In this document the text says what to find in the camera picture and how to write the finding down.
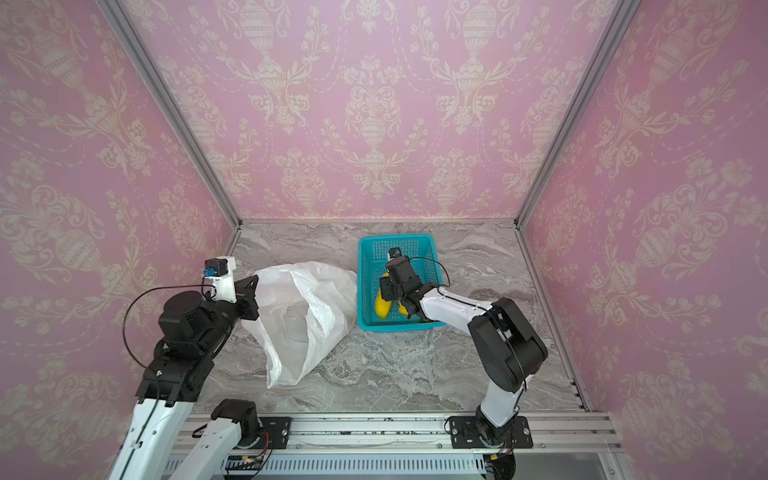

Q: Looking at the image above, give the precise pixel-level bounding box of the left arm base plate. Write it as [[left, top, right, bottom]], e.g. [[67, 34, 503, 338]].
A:
[[237, 416, 292, 450]]

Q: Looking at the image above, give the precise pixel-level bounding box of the teal plastic basket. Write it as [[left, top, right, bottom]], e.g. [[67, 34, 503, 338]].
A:
[[357, 233, 444, 333]]

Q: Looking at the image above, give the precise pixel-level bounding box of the corner aluminium post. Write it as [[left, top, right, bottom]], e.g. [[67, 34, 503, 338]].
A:
[[515, 0, 642, 228], [96, 0, 242, 231]]

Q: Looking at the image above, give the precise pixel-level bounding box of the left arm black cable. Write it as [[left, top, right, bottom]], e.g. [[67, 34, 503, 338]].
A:
[[121, 283, 208, 370]]

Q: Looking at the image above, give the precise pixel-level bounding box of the left corner aluminium post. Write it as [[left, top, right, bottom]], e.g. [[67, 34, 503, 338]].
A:
[[96, 0, 242, 231]]

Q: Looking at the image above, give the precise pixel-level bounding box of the right corner aluminium post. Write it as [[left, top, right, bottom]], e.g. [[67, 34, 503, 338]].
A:
[[515, 0, 642, 228]]

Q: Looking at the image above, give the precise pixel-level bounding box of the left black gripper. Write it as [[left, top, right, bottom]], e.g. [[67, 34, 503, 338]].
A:
[[198, 273, 261, 357]]

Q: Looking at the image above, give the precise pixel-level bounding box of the perforated white vent strip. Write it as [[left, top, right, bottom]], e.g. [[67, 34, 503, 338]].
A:
[[211, 453, 486, 479]]

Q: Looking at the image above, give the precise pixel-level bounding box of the aluminium front rail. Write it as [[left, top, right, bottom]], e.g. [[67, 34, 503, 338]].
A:
[[155, 411, 625, 454]]

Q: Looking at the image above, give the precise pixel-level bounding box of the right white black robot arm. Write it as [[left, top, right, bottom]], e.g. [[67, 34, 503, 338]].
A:
[[379, 248, 549, 447]]

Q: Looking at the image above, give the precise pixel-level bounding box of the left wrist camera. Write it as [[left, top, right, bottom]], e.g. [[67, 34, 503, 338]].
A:
[[203, 256, 237, 303]]

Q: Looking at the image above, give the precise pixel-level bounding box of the white plastic bag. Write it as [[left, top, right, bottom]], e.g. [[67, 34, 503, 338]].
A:
[[243, 261, 358, 389]]

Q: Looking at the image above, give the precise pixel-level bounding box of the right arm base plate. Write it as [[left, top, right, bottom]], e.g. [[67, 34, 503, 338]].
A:
[[444, 415, 534, 449]]

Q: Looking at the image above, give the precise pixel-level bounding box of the yellow lemon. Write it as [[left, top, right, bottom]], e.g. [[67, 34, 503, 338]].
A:
[[374, 288, 392, 320]]

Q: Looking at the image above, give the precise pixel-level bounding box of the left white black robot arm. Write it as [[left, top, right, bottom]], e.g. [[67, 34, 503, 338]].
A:
[[109, 275, 259, 479]]

